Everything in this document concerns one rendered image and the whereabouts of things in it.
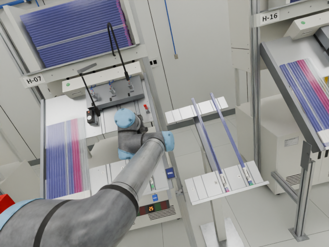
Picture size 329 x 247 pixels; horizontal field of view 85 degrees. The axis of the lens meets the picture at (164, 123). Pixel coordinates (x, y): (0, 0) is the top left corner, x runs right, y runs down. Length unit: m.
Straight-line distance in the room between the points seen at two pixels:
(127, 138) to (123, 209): 0.36
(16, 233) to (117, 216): 0.16
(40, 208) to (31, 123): 3.01
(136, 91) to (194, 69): 1.77
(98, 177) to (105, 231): 0.73
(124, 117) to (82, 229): 0.43
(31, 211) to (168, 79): 2.46
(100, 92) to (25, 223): 0.86
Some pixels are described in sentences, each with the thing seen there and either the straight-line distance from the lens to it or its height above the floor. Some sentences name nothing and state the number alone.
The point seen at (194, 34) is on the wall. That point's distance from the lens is 2.71.
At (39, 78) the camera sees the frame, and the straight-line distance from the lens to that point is 1.34.
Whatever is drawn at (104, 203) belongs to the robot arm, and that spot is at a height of 1.16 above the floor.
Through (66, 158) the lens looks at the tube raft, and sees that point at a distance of 1.16.
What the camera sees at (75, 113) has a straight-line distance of 1.24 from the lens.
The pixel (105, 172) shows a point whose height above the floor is 0.83.
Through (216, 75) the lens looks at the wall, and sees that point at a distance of 2.86.
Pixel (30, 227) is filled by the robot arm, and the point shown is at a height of 1.18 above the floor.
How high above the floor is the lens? 1.39
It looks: 25 degrees down
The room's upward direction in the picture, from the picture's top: 15 degrees counter-clockwise
